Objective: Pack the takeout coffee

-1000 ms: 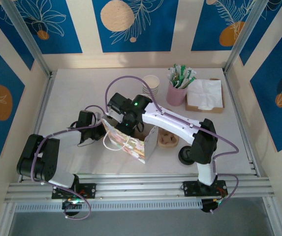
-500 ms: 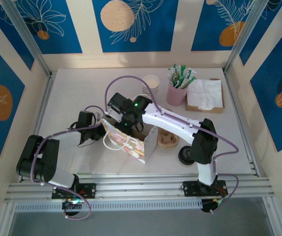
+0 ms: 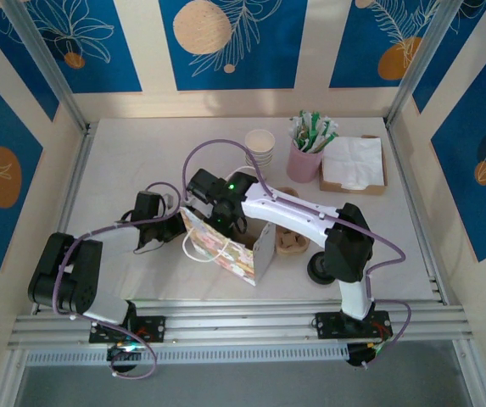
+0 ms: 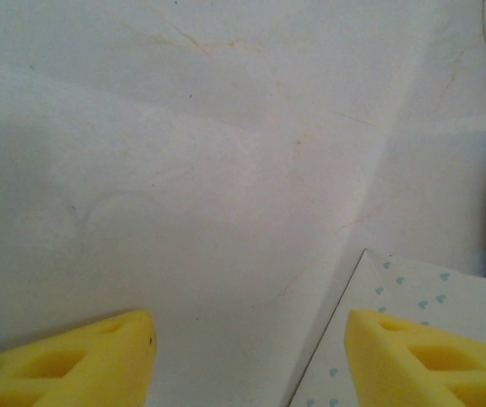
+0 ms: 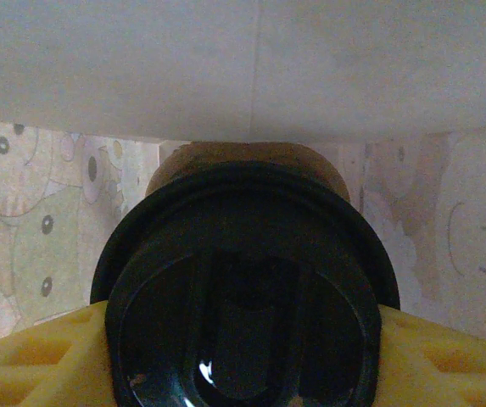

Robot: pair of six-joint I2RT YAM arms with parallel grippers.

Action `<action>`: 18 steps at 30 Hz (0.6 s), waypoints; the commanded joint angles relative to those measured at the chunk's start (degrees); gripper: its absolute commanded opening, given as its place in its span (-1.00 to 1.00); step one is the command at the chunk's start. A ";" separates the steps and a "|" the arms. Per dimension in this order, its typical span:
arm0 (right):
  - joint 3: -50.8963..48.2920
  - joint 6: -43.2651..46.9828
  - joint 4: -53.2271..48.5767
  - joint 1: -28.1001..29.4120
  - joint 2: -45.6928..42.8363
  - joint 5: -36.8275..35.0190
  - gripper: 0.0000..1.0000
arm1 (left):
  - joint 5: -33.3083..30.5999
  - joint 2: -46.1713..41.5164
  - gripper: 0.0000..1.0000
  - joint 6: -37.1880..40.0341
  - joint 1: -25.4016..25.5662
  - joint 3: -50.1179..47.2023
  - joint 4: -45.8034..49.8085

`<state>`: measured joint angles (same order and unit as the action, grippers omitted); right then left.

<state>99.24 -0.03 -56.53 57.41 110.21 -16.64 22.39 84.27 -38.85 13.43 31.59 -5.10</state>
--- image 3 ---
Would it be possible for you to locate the printed paper gift bag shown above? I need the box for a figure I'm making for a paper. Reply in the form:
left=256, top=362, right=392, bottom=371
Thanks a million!
left=181, top=204, right=278, bottom=287

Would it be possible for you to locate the stack of paper cups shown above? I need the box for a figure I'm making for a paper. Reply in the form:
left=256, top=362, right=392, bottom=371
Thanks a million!
left=244, top=129, right=277, bottom=167

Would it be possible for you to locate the brown pulp cup carrier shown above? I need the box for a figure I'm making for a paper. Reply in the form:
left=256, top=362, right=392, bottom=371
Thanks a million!
left=275, top=186, right=311, bottom=258

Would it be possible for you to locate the pink cylindrical holder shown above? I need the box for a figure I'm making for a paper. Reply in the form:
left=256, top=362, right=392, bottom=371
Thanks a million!
left=286, top=139, right=324, bottom=184

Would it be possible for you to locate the bundle of green-white wrapped stirrers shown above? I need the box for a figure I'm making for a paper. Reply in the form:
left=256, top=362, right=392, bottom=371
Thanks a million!
left=288, top=109, right=339, bottom=153

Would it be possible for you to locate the stack of black cup lids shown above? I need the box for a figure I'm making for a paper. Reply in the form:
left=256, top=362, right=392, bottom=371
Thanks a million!
left=306, top=250, right=338, bottom=287

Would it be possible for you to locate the brown cardboard napkin tray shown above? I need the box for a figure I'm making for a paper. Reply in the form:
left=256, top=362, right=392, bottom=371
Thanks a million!
left=318, top=134, right=388, bottom=196

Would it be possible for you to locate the black controller box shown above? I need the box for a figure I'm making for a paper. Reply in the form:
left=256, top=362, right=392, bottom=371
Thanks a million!
left=346, top=342, right=392, bottom=369
left=105, top=341, right=145, bottom=374

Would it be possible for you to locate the stack of white napkins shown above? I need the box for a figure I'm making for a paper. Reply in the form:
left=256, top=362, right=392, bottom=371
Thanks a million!
left=321, top=136, right=386, bottom=191

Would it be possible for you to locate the aluminium frame side rail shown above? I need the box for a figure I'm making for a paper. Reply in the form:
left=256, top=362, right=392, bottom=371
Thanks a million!
left=32, top=122, right=96, bottom=315
left=384, top=118, right=450, bottom=304

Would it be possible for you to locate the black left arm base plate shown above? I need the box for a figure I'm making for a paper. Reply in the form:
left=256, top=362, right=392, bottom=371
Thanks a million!
left=88, top=315, right=167, bottom=344

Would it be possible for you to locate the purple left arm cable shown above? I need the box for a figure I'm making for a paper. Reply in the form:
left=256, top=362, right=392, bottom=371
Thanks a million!
left=51, top=181, right=182, bottom=381

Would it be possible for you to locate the aluminium frame cross rail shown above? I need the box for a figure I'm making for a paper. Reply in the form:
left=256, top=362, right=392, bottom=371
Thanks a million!
left=7, top=296, right=477, bottom=351

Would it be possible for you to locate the grey slotted cable duct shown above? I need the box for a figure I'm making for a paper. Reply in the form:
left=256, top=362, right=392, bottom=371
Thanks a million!
left=25, top=343, right=350, bottom=366

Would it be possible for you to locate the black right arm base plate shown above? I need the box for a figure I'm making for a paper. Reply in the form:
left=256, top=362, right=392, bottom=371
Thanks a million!
left=315, top=311, right=394, bottom=340

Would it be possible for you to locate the aluminium frame post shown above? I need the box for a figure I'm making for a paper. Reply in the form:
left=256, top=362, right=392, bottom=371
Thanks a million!
left=1, top=0, right=90, bottom=133
left=385, top=0, right=469, bottom=128

